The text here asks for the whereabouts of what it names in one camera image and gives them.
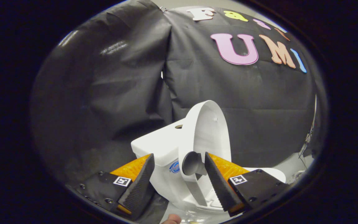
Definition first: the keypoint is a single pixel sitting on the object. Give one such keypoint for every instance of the black backdrop cloth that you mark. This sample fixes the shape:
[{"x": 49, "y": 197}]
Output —
[{"x": 120, "y": 93}]

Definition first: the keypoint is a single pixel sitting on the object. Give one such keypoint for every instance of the white toilet lid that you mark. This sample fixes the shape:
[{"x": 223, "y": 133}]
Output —
[{"x": 210, "y": 133}]

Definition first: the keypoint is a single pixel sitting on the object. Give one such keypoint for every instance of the white toilet tank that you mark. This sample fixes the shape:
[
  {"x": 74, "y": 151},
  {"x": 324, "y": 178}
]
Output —
[{"x": 160, "y": 146}]

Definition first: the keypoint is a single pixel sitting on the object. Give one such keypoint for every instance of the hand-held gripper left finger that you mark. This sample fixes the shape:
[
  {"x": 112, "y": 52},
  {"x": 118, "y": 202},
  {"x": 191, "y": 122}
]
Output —
[{"x": 140, "y": 183}]

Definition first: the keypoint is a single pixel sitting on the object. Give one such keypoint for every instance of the white toilet bowl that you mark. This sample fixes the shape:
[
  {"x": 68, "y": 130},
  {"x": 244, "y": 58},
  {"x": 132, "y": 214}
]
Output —
[{"x": 182, "y": 202}]

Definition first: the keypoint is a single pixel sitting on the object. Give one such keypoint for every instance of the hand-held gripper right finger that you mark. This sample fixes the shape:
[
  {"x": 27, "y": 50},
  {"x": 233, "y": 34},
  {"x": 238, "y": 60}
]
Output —
[{"x": 218, "y": 183}]

